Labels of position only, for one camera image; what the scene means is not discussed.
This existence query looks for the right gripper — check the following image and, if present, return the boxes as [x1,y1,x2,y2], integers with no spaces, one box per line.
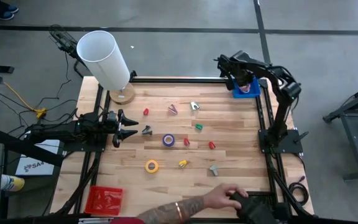
[218,54,258,91]

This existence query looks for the black clamp handle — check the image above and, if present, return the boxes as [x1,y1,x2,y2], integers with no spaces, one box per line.
[293,131,310,145]

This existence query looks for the black diagonal beam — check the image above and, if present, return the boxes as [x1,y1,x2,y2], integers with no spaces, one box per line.
[0,128,65,168]

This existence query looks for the black coiled cable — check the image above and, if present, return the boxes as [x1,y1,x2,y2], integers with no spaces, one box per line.
[288,175,310,207]

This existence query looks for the yellow tape roll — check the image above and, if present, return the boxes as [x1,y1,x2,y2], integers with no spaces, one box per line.
[144,159,160,174]

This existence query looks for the black aluminium table frame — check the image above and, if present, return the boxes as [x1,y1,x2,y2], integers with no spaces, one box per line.
[50,70,316,224]

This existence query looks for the black wire cage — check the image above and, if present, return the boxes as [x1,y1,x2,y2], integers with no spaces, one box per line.
[48,24,78,60]

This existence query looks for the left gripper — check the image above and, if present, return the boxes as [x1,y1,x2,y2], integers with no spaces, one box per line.
[103,108,140,149]

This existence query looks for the white lamp wooden base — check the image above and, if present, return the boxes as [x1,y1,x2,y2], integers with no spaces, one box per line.
[76,29,136,106]

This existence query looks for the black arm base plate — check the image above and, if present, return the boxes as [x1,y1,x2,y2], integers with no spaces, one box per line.
[258,128,305,154]

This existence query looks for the black floor cable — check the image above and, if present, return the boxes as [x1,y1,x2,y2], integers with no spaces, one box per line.
[34,51,72,110]

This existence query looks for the person's forearm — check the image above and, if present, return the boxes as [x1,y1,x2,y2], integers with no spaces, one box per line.
[136,195,206,224]

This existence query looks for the white cardboard box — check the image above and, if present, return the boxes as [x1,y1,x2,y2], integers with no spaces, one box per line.
[14,139,61,177]

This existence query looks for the purple tape roll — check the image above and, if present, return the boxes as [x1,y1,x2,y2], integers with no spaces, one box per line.
[162,133,176,147]

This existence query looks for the red plastic basket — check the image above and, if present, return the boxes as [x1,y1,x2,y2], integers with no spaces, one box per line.
[84,185,124,217]

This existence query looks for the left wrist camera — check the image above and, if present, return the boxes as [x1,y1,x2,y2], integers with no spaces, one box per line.
[106,110,119,123]

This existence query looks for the black metal stand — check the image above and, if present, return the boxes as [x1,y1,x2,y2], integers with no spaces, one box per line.
[322,79,358,182]

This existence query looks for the blue plastic bin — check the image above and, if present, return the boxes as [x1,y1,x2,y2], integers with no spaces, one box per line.
[231,76,262,100]

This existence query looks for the yellow white spray can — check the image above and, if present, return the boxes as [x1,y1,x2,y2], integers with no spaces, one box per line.
[0,174,26,192]

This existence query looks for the yellow power cord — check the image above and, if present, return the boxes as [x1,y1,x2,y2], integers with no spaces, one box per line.
[0,64,48,119]

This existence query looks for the copper bracelet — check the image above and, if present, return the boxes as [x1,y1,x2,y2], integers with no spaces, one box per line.
[174,201,185,223]

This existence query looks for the black plastic bin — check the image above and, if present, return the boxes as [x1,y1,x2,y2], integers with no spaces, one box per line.
[229,190,280,224]

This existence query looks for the person's hand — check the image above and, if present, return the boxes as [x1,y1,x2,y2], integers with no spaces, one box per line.
[203,183,249,210]

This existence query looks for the silver metal bracket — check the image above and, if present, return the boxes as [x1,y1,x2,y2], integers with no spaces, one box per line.
[78,217,115,224]

